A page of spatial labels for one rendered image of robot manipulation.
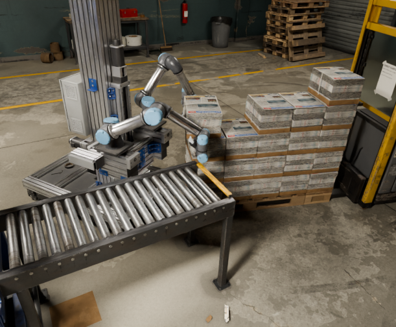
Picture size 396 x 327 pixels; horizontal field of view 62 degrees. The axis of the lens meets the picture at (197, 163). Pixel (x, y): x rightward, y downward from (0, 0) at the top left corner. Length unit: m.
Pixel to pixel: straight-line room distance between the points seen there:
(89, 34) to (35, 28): 6.15
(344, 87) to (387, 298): 1.67
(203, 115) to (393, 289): 1.97
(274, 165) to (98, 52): 1.75
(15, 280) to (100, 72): 1.57
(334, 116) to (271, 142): 0.59
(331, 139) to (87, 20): 2.24
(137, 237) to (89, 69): 1.43
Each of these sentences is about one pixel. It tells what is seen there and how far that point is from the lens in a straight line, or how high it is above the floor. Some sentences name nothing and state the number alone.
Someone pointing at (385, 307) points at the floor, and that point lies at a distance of 2.93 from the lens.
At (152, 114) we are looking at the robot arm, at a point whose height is 1.20.
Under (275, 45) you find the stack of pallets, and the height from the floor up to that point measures 0.27.
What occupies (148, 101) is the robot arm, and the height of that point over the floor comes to 1.04.
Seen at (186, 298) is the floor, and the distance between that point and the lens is 2.60.
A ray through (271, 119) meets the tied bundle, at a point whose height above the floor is 0.97.
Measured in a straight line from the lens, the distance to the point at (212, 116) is 2.67.
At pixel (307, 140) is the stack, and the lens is 3.13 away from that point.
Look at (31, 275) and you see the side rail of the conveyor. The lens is 1.89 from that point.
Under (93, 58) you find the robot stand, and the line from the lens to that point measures 2.72.
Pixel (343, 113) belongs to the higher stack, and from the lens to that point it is 3.17.
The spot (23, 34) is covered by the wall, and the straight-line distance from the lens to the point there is 8.81.
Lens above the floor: 2.09
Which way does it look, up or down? 32 degrees down
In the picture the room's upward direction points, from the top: 2 degrees clockwise
